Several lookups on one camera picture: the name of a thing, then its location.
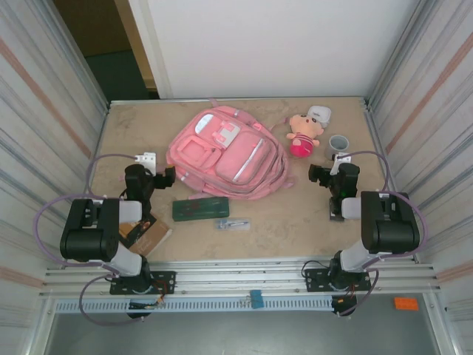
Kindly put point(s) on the green pencil case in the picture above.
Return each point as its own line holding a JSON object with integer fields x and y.
{"x": 201, "y": 210}

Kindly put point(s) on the brown paperback book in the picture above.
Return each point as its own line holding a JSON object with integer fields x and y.
{"x": 151, "y": 233}

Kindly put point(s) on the pink backpack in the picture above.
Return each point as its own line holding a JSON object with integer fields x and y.
{"x": 240, "y": 159}

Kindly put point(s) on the clear pack of pens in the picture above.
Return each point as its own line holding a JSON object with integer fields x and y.
{"x": 233, "y": 224}

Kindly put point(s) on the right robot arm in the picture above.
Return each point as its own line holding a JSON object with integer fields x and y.
{"x": 391, "y": 229}

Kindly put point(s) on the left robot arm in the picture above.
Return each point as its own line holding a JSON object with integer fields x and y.
{"x": 88, "y": 236}

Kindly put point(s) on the small white case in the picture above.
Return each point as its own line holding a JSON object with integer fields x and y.
{"x": 320, "y": 112}

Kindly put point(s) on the grey cup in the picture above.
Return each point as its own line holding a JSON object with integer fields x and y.
{"x": 332, "y": 149}

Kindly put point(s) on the plush doll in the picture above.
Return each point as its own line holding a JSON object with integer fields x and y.
{"x": 301, "y": 146}

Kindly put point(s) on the black power connector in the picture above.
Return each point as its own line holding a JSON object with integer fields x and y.
{"x": 341, "y": 307}
{"x": 146, "y": 305}

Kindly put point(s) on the orange block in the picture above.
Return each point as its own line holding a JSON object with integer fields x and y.
{"x": 406, "y": 303}

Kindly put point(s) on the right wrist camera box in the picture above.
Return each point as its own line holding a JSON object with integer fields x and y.
{"x": 341, "y": 157}

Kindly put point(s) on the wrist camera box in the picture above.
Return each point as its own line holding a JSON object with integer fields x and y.
{"x": 341, "y": 157}
{"x": 148, "y": 159}

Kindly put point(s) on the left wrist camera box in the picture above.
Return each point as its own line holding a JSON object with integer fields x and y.
{"x": 148, "y": 159}

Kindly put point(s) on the aluminium table end rail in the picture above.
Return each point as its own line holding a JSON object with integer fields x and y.
{"x": 184, "y": 100}

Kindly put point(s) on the white door frame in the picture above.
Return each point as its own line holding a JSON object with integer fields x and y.
{"x": 155, "y": 74}

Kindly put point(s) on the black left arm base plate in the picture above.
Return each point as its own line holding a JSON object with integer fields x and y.
{"x": 164, "y": 281}

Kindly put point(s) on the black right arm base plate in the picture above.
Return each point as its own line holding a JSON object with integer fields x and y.
{"x": 314, "y": 279}

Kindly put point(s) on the aluminium mounting rail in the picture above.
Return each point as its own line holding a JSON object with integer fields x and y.
{"x": 240, "y": 275}

